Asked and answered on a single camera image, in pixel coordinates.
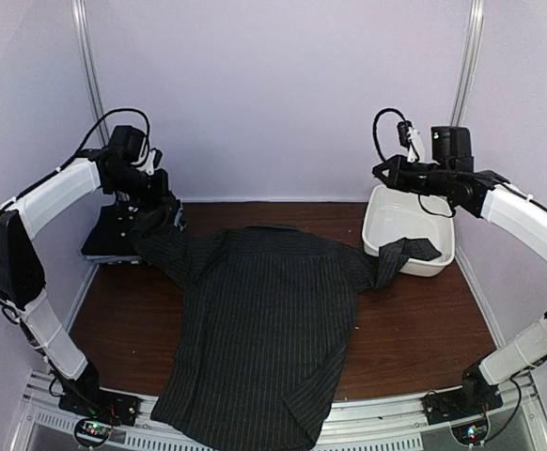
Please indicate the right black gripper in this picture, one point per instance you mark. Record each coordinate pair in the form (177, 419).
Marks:
(397, 180)

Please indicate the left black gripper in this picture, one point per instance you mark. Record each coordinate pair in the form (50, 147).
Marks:
(160, 190)

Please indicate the black pinstriped long sleeve shirt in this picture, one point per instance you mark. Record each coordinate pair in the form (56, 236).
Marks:
(268, 313)

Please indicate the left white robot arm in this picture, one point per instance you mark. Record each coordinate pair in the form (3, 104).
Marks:
(127, 165)

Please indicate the stack of folded shirts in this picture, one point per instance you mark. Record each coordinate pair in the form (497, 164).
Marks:
(108, 241)

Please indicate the white plastic tub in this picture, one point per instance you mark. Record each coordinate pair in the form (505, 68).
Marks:
(392, 215)

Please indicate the left circuit board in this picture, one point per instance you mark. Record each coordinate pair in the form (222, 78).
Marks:
(91, 433)

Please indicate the circuit board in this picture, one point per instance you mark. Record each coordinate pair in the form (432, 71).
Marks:
(472, 433)
(91, 433)

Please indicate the right circuit board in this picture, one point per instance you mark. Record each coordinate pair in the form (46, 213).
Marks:
(472, 433)

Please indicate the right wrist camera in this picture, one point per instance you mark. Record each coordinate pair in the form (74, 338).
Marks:
(410, 138)

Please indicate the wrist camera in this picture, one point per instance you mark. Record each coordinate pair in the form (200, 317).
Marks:
(410, 138)
(151, 162)

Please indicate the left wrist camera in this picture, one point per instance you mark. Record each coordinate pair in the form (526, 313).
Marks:
(151, 162)

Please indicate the right aluminium post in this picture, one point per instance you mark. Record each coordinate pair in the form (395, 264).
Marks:
(470, 55)

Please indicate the aluminium post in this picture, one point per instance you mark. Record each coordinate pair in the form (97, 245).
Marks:
(470, 55)
(79, 15)

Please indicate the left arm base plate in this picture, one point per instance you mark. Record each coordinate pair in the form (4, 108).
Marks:
(106, 406)

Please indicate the left aluminium post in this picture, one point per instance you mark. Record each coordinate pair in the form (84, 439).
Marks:
(79, 15)

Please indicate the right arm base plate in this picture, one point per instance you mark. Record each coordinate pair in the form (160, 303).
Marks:
(453, 405)

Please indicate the aluminium front rail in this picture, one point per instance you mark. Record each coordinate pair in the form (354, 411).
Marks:
(391, 423)

